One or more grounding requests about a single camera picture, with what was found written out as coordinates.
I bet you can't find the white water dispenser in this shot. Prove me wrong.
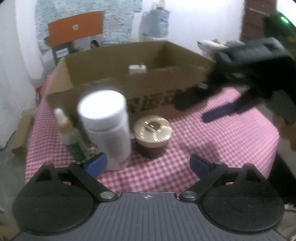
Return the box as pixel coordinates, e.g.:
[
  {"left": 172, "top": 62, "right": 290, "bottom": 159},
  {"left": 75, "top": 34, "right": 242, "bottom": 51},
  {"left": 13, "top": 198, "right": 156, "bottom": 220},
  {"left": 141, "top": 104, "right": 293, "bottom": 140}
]
[{"left": 142, "top": 34, "right": 170, "bottom": 42}]

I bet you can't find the gold lidded dark jar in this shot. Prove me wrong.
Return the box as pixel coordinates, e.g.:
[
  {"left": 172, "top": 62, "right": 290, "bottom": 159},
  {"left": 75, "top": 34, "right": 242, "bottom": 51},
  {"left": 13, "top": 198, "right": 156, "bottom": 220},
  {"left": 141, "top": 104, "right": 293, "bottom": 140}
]
[{"left": 133, "top": 115, "right": 173, "bottom": 160}]

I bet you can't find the small cardboard box on floor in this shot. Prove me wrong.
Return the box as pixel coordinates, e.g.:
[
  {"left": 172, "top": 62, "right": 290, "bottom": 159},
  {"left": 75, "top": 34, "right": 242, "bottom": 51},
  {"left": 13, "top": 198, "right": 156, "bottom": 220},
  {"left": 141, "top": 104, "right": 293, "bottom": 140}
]
[{"left": 11, "top": 114, "right": 34, "bottom": 157}]

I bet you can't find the brown cardboard box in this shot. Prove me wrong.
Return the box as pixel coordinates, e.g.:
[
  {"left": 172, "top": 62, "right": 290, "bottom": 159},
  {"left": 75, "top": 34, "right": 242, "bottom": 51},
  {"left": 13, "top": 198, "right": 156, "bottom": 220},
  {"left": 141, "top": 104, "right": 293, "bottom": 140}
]
[{"left": 47, "top": 41, "right": 213, "bottom": 122}]

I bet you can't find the green dropper bottle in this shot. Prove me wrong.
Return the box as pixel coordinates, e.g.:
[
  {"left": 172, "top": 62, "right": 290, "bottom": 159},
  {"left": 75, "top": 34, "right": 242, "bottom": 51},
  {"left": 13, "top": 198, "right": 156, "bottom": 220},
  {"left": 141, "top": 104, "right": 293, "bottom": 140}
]
[{"left": 54, "top": 108, "right": 90, "bottom": 162}]

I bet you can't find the white power adapter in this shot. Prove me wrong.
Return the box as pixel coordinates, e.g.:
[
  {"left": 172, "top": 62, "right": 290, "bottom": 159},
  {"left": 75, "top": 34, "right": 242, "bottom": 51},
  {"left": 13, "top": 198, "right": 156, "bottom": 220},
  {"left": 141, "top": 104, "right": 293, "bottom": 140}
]
[{"left": 128, "top": 64, "right": 147, "bottom": 75}]

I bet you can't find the grey white blanket pile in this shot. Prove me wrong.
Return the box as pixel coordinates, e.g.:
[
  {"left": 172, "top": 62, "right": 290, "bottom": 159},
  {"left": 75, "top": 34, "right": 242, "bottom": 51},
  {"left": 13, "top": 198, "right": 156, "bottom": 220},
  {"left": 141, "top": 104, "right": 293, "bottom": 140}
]
[{"left": 197, "top": 39, "right": 244, "bottom": 59}]

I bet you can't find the orange Philips product box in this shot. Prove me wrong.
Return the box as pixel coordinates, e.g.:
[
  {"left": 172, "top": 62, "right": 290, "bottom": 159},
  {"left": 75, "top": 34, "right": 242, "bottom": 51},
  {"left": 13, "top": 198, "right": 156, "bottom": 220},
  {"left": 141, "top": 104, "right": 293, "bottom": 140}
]
[{"left": 43, "top": 10, "right": 105, "bottom": 65}]

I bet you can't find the white lidded plastic bottle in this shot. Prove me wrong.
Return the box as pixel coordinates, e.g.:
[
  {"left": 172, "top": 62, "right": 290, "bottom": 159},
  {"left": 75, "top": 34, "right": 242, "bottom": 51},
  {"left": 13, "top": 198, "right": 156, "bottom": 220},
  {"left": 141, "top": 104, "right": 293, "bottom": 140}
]
[{"left": 77, "top": 90, "right": 132, "bottom": 171}]

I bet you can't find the floral blue wall cloth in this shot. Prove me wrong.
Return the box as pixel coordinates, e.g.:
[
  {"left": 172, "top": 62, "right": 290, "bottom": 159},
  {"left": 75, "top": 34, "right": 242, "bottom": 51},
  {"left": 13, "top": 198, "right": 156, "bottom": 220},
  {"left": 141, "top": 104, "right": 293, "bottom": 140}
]
[{"left": 34, "top": 0, "right": 143, "bottom": 50}]

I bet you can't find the white curtain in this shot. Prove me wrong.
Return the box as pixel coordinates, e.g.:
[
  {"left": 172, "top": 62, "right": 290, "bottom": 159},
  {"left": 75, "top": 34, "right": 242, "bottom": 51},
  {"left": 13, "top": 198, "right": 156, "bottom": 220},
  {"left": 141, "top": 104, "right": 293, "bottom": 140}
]
[{"left": 1, "top": 1, "right": 48, "bottom": 148}]

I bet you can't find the brown wooden door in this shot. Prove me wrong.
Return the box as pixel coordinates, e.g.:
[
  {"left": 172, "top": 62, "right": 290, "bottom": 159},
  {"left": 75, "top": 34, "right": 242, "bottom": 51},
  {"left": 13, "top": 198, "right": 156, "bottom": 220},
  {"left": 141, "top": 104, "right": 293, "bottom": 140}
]
[{"left": 240, "top": 0, "right": 277, "bottom": 41}]

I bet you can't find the blue water jug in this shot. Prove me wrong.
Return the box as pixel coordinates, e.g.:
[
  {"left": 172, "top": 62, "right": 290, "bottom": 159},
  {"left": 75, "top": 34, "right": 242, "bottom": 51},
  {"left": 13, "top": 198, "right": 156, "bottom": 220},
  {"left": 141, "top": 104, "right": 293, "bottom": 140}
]
[{"left": 148, "top": 9, "right": 170, "bottom": 38}]

